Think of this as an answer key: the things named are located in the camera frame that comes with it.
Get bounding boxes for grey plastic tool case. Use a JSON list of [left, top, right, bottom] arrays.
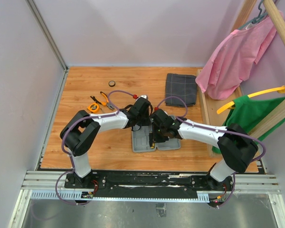
[[132, 117, 181, 153]]

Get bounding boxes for flathead screwdriver black yellow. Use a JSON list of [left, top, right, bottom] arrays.
[[149, 133, 155, 149]]

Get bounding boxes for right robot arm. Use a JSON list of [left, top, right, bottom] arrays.
[[150, 109, 258, 190]]

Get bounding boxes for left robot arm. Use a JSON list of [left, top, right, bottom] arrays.
[[60, 95, 151, 188]]

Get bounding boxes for orange black pliers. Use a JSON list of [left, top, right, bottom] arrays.
[[90, 91, 115, 110]]

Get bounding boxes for dark grey checked cloth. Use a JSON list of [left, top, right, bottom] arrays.
[[165, 73, 198, 107]]

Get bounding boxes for yellow tape measure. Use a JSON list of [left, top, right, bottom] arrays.
[[87, 103, 100, 114]]

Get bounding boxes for wooden clothes rack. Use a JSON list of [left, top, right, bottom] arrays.
[[196, 0, 285, 158]]

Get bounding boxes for green shirt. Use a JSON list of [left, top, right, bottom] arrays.
[[211, 95, 285, 154]]

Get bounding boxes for pink shirt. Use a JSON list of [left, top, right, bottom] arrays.
[[196, 17, 276, 100]]

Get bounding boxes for yellow clothes hanger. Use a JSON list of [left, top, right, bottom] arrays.
[[217, 86, 285, 114]]

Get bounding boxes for teal clothes hanger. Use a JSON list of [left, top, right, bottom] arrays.
[[237, 0, 269, 30]]

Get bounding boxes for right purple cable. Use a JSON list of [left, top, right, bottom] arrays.
[[154, 96, 266, 209]]

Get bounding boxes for purple cable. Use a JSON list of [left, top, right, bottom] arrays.
[[154, 96, 266, 209], [55, 90, 138, 207]]

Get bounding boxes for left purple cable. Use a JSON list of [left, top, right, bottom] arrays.
[[55, 90, 138, 207]]

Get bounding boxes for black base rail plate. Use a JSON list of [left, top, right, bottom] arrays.
[[64, 171, 233, 199]]

